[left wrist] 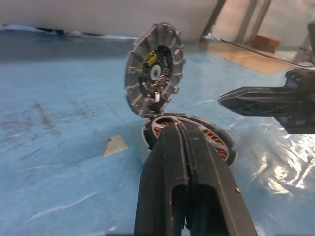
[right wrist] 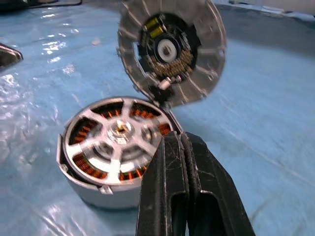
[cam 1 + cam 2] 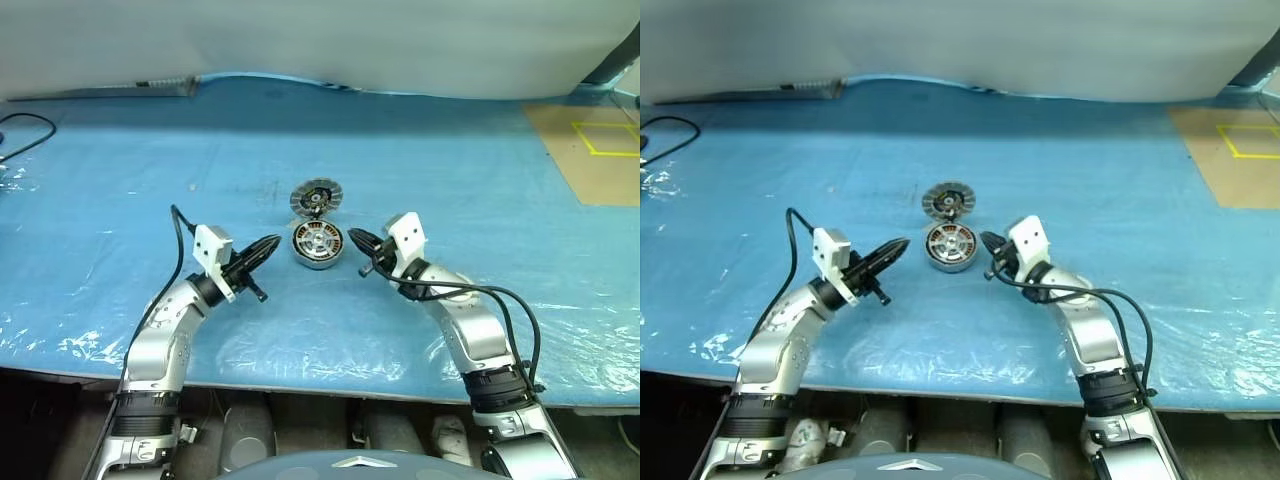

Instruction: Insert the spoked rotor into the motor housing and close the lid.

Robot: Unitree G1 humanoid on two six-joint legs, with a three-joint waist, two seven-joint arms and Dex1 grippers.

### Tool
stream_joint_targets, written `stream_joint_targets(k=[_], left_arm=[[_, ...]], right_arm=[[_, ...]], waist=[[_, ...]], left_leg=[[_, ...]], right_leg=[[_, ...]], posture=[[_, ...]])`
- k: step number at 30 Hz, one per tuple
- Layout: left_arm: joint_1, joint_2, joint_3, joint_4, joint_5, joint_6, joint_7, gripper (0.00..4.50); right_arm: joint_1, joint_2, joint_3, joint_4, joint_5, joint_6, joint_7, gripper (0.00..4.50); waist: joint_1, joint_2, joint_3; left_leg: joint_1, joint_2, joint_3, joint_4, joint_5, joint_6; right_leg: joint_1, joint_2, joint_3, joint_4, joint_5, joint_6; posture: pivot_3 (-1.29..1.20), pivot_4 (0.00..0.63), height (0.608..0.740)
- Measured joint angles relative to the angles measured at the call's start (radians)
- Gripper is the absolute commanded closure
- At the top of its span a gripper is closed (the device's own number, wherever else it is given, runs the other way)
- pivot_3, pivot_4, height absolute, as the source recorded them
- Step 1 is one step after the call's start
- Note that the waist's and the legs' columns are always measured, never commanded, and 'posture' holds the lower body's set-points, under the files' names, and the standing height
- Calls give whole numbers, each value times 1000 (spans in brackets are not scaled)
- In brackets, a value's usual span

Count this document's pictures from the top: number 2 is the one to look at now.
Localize black-rimmed silver spoked rotor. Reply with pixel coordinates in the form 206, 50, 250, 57
63, 97, 173, 185

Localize grey motor housing copper windings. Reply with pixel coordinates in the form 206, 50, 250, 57
56, 95, 184, 209

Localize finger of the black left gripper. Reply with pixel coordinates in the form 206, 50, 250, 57
0, 43, 24, 67

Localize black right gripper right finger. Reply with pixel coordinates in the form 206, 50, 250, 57
183, 131, 256, 236

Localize blue table mat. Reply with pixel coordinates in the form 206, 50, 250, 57
0, 2, 315, 236

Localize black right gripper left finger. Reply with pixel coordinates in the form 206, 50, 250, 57
135, 130, 191, 236

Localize silver motor end cap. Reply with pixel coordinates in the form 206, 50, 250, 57
116, 0, 227, 108

